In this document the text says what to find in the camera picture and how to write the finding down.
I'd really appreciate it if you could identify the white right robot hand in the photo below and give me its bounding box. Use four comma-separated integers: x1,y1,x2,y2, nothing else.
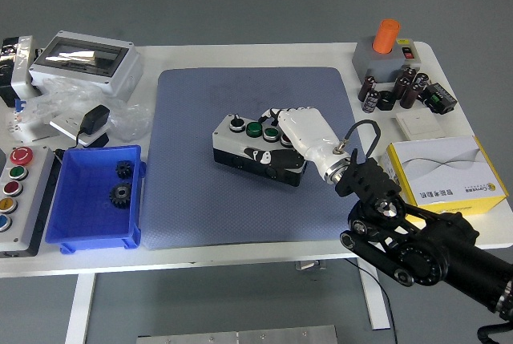
243,106,348,173

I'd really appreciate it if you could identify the white black four-button box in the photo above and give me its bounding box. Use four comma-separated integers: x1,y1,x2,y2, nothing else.
212,113,308,188

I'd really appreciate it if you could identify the grey five-button control station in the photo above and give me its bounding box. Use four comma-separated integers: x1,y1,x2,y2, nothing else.
0,145,61,257

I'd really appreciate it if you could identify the blue-grey table mat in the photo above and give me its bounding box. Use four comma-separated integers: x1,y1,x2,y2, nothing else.
142,66,380,251

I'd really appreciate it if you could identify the orange cylinder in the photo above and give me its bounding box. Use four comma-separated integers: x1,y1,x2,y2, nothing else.
372,18,402,55

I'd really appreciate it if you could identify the black module with green terminal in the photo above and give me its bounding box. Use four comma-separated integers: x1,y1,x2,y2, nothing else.
418,83,458,115

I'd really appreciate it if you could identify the yellow and white cardboard box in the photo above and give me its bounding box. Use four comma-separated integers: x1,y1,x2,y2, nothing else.
378,135,509,217

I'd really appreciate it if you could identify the clear plastic bag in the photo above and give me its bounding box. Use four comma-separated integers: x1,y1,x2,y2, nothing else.
23,77,153,143

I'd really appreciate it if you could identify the white table leg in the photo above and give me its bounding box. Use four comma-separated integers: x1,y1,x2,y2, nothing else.
357,257,392,331
64,273,97,344

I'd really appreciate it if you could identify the small black gear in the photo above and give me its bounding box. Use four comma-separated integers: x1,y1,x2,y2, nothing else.
115,160,135,180

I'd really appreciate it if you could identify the large black gear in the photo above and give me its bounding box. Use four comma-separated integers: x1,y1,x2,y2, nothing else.
108,181,133,209

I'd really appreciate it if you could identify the grey metal plate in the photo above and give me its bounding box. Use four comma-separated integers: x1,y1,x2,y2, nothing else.
135,324,340,344

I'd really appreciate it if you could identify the black power adapter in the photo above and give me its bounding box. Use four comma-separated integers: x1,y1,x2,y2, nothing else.
75,104,111,148

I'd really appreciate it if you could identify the blue plastic bin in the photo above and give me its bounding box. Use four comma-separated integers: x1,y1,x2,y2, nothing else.
44,144,147,255

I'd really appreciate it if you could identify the white socket plate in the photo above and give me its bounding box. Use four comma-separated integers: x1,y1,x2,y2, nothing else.
49,113,110,148

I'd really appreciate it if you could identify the white breaker with blue lever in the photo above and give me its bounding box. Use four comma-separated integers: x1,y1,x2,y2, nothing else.
6,99,39,140

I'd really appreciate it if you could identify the white and black device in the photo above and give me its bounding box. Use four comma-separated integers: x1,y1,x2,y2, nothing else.
0,35,41,108

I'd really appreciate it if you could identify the black ring part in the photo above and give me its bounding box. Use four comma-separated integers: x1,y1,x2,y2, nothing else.
376,90,398,111

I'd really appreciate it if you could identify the grey switch box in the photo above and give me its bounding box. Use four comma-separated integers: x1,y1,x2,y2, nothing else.
352,35,422,84

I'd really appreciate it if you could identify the white wall switch plate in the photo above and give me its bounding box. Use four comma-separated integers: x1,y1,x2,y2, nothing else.
394,111,446,140

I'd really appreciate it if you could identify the metal table bracket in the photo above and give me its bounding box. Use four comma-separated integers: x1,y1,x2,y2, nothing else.
295,260,328,272

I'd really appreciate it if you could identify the thin black cable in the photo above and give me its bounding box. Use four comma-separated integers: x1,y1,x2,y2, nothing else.
344,258,400,344

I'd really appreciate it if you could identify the grey enclosure with clear lid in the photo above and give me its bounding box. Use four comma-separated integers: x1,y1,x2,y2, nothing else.
28,30,144,100

